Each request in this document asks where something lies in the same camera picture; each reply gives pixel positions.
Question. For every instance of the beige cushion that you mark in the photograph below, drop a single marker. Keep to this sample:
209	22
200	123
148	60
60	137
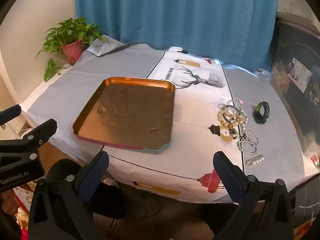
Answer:
295	5

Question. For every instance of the black green wristwatch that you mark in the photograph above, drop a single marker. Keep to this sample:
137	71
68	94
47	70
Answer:
258	116

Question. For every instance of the golden metal tray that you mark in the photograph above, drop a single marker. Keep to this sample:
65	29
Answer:
125	115

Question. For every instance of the white deer printed tablecloth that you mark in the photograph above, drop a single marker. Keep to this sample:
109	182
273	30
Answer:
195	135

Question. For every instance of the white sticker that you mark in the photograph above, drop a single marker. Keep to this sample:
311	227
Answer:
300	75

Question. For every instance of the grey tablecloth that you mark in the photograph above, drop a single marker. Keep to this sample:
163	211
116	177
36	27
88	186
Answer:
112	65

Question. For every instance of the green plant in red pot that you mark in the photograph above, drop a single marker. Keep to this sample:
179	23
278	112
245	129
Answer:
73	50

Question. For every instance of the blue curtain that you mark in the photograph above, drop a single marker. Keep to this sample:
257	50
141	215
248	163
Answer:
175	12

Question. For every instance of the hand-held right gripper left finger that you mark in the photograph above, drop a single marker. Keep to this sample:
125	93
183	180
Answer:
93	177

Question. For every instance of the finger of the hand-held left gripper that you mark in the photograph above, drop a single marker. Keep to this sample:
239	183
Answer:
42	130
11	112

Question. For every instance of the silver pearl hair clip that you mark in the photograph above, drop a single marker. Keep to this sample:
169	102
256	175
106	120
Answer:
255	160

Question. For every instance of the floral printed cloth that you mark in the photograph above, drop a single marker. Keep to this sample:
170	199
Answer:
22	205

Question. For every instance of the small black clip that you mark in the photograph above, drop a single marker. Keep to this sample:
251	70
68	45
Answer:
183	52

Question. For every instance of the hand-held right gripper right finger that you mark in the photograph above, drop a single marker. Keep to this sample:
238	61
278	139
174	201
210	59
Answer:
230	177

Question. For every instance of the dark patterned board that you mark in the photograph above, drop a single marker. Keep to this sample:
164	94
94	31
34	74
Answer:
295	110

